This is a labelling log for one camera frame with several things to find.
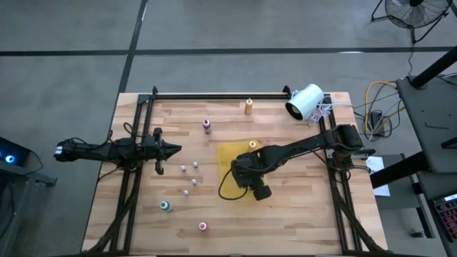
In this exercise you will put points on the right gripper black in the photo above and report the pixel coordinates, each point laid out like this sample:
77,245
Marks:
248,171

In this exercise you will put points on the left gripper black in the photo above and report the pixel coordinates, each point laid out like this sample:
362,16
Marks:
148,148

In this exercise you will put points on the large yellow food coloring bottle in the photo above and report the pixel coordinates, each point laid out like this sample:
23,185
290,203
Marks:
248,107

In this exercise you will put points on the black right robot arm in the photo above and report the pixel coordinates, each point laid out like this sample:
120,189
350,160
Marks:
303,142

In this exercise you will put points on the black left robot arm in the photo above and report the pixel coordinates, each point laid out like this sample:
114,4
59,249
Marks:
93,151

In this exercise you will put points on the large maroon food coloring bottle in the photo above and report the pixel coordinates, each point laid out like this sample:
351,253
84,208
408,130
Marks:
206,125

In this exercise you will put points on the small green food coloring bottle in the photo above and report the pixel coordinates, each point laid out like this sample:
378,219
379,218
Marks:
185,192

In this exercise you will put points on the large orange food coloring bottle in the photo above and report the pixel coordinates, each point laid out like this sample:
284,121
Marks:
203,226

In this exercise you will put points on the yellow translucent plastic bin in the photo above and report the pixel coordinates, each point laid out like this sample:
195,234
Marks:
226,157

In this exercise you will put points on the white paper sheet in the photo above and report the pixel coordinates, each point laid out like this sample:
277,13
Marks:
378,167

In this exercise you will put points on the black power strip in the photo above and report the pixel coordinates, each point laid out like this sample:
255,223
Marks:
375,117

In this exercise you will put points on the black device blue light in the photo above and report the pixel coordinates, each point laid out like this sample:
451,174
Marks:
14,153

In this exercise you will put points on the grey side desk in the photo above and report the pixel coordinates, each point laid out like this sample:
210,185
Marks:
428,118

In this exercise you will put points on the backlit keyboard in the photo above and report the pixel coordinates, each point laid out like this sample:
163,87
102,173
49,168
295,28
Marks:
448,216

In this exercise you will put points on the black round pole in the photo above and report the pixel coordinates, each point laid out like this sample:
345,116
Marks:
435,68

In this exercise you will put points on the black floor fan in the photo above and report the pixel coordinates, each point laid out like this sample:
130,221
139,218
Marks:
403,16

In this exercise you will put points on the white camera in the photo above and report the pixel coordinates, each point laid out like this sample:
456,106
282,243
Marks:
307,100

